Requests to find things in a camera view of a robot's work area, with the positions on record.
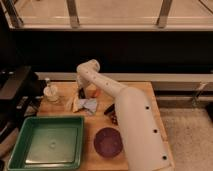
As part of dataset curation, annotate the black eraser block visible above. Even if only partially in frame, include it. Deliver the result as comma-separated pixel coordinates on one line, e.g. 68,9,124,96
78,88,86,99

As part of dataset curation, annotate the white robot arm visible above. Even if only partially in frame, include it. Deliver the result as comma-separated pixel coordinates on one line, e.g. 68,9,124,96
77,59,173,171

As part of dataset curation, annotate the blue grey cloth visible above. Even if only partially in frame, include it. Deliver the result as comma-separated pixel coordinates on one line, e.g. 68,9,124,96
73,98,98,115

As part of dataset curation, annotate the bunch of dark grapes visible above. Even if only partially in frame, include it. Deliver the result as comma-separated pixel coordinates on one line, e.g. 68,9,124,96
110,112,118,125

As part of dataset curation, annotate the purple bowl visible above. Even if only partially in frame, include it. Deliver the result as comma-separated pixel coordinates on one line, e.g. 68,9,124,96
93,127,123,158

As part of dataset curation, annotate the wooden board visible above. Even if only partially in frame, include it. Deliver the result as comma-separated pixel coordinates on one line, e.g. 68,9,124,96
38,82,175,171

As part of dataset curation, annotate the black equipment on left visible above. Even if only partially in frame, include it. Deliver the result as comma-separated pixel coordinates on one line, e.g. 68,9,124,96
0,66,46,143

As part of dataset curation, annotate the green plastic tray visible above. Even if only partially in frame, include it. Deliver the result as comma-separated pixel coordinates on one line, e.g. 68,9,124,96
7,116,84,171

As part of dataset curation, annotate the black handled tool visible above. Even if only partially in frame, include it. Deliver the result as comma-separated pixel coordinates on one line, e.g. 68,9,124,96
104,104,115,115

